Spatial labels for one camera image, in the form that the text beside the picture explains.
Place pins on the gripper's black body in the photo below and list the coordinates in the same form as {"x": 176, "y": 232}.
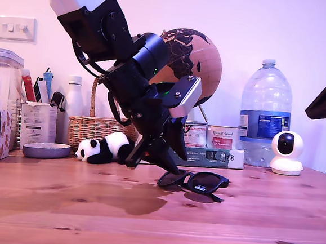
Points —
{"x": 141, "y": 111}

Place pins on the black sunglasses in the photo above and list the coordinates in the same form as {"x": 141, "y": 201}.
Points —
{"x": 203, "y": 181}

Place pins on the cardboard can tray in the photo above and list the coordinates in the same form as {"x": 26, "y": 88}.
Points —
{"x": 219, "y": 157}

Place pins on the panda plush toy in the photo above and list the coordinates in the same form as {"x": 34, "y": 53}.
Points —
{"x": 104, "y": 148}

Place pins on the large clear water bottle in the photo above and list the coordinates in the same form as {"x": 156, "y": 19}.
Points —
{"x": 267, "y": 93}

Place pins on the white bottle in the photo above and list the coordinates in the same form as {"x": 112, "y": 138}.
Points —
{"x": 73, "y": 101}

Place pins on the cork globe on metal stand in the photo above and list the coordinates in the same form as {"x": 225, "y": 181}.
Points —
{"x": 201, "y": 60}

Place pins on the blue tube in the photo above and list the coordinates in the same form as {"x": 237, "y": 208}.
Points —
{"x": 48, "y": 82}

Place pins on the white paper strip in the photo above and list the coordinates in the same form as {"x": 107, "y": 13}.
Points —
{"x": 43, "y": 91}

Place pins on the grey bowl white inside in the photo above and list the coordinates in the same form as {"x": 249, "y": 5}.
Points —
{"x": 45, "y": 149}

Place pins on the black pen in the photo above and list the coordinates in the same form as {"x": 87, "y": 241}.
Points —
{"x": 37, "y": 89}

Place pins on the red and white packet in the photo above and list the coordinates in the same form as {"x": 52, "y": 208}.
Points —
{"x": 28, "y": 88}

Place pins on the clear plastic lidded container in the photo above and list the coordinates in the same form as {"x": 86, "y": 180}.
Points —
{"x": 4, "y": 58}

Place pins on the small white round camera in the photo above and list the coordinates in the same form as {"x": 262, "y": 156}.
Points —
{"x": 287, "y": 163}

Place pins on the white wall light switch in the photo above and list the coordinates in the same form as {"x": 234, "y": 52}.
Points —
{"x": 15, "y": 28}

